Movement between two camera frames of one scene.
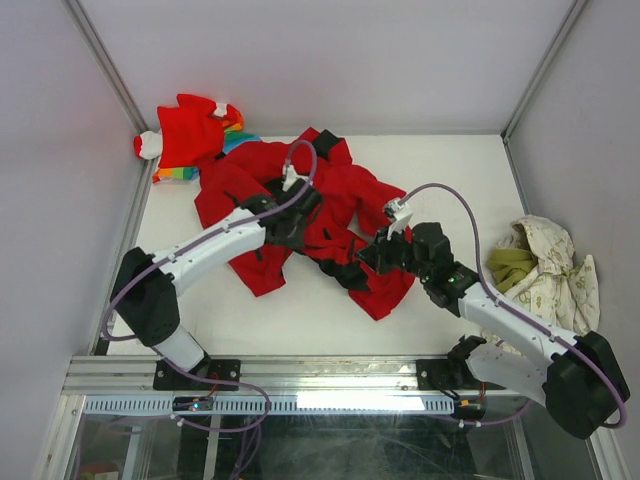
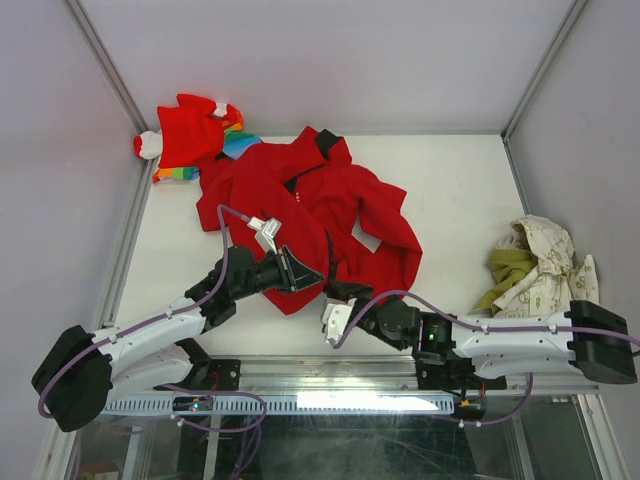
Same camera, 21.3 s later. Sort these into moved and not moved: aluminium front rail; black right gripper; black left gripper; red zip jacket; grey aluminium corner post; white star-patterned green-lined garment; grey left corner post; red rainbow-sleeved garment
Moved: black left gripper; black right gripper; red zip jacket
Not moved: grey left corner post; red rainbow-sleeved garment; grey aluminium corner post; aluminium front rail; white star-patterned green-lined garment
